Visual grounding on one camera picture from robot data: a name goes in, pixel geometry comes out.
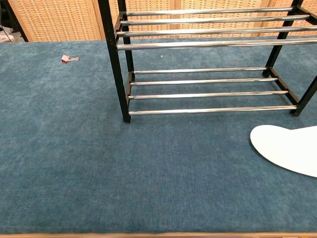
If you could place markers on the white slipper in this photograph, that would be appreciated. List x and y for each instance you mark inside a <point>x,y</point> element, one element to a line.
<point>284,148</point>

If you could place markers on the blue carpet mat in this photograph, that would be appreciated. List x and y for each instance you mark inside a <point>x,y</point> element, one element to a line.
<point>99,161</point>

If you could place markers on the pink binder clip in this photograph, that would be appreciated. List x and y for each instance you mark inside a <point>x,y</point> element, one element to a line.
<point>65,59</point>

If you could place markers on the woven wood-framed folding screen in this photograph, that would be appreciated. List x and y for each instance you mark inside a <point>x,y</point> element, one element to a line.
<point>62,19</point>

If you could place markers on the black frame chrome shoe rack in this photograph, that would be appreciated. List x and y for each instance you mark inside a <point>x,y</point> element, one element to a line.
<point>116,74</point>

